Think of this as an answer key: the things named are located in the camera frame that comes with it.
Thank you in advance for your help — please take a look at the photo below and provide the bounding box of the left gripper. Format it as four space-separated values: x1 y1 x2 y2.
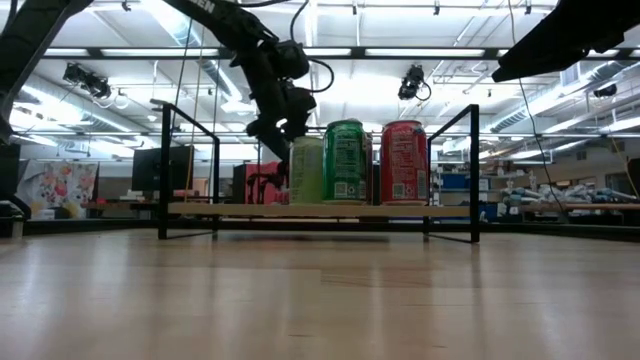
232 47 317 163

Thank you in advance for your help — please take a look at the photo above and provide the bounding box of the black metal table frame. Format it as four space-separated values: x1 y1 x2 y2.
22 218 640 244

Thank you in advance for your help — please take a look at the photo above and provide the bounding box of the black hanging camera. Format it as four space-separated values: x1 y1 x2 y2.
397 63 432 102

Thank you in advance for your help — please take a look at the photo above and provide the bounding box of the light green beverage can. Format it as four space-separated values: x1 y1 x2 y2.
288 135 325 205

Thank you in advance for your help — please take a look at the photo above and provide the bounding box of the yellow hanging rope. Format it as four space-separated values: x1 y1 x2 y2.
183 27 209 201

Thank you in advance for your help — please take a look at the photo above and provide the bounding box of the red equipment black frame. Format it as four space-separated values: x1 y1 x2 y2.
232 160 291 205

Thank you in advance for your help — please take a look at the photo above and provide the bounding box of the overhead light bar frame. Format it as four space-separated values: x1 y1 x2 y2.
42 46 640 61

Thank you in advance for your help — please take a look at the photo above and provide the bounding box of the red can white print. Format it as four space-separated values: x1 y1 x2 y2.
379 119 430 206

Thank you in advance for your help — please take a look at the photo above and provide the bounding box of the black ceiling camera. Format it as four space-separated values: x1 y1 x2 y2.
62 62 112 100

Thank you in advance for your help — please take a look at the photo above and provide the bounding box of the white parts pile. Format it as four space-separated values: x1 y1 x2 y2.
499 182 640 207

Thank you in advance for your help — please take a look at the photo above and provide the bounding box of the black monitor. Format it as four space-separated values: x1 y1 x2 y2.
131 144 195 194

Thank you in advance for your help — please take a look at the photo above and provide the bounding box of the floral cloth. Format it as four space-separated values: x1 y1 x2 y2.
17 159 100 220

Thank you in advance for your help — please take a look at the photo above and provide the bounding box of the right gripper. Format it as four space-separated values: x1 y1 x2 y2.
492 0 640 82

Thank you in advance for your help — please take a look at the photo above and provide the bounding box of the blue storage bin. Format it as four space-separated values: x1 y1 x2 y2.
439 172 471 191

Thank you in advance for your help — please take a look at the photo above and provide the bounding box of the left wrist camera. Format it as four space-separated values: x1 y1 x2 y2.
272 39 311 80

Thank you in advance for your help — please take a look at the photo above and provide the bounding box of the dark green beverage can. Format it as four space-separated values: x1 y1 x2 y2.
322 118 369 205

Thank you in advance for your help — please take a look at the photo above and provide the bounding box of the wooden shelf black metal frame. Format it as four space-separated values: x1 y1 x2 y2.
157 102 481 245

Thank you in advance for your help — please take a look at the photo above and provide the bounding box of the wooden workbench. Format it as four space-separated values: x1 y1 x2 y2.
517 201 640 226

